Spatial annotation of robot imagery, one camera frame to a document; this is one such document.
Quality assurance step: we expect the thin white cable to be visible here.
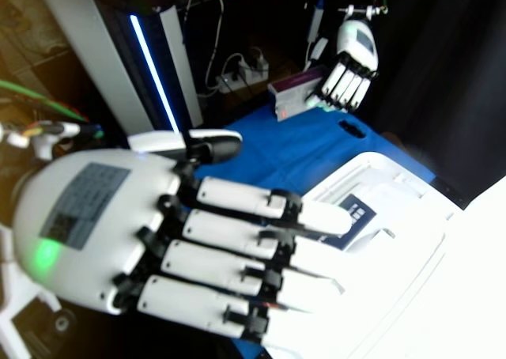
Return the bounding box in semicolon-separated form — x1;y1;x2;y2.
185;0;226;99

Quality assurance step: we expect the black backdrop cloth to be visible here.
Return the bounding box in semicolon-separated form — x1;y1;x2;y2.
379;0;506;212

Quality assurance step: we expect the white adapter with blue plug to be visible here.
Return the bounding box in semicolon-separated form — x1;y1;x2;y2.
306;2;330;64

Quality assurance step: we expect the navy blue box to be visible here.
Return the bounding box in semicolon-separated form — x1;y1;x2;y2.
304;192;376;251

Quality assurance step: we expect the white power strip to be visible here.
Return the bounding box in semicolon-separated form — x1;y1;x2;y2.
216;48;270;95

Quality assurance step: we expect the maroon small box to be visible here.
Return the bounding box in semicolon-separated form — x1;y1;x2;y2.
267;64;337;122

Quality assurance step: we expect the blue cloth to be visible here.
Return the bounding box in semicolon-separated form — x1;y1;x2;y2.
193;104;436;359

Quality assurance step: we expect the white storage bin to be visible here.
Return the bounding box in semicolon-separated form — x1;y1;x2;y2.
260;151;455;359

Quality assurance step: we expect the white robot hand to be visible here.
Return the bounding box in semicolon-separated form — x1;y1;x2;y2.
304;18;381;114
11;128;353;346

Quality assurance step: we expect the white tower with blue light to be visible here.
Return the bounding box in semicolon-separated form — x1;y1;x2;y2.
35;0;205;134

